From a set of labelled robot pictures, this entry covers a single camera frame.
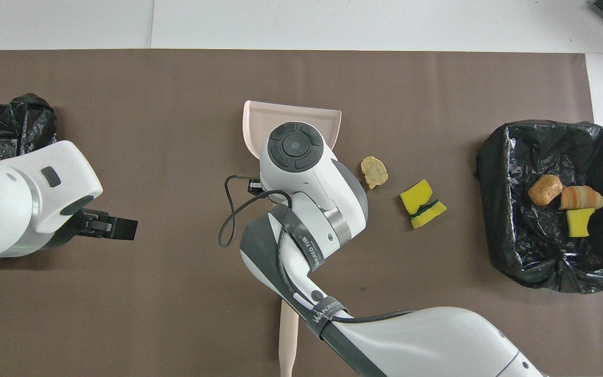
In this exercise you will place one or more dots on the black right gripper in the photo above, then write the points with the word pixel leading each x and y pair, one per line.
pixel 255 187

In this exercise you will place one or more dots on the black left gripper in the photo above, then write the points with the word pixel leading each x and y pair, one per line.
pixel 74 222

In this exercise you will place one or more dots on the pink plastic dustpan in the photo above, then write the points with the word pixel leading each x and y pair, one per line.
pixel 259 125

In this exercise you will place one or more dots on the pale yellow toy chip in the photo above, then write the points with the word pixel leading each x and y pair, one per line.
pixel 375 173

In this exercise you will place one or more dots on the yellow green twisted sponge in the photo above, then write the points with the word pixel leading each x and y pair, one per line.
pixel 422 207

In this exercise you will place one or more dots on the brown toy bread loaf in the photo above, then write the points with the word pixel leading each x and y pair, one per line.
pixel 545 190

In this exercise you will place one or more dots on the small yellow sponge piece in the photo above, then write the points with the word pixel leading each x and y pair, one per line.
pixel 579 222

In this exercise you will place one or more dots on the greenish toy croissant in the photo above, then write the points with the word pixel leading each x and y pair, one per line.
pixel 584 198

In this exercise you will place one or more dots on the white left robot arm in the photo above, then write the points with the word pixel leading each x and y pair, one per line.
pixel 19 199

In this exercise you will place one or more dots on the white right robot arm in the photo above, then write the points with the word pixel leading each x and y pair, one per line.
pixel 301 173

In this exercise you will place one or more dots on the black bag-lined bin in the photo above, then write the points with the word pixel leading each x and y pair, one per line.
pixel 542 251
pixel 29 120

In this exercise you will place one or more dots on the brown table mat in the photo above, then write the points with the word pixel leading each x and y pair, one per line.
pixel 123 68

